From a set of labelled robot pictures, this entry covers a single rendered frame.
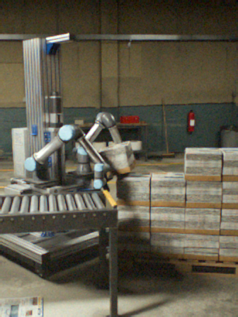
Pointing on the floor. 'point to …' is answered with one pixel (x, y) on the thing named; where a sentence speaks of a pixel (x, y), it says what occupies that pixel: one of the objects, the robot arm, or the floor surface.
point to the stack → (222, 189)
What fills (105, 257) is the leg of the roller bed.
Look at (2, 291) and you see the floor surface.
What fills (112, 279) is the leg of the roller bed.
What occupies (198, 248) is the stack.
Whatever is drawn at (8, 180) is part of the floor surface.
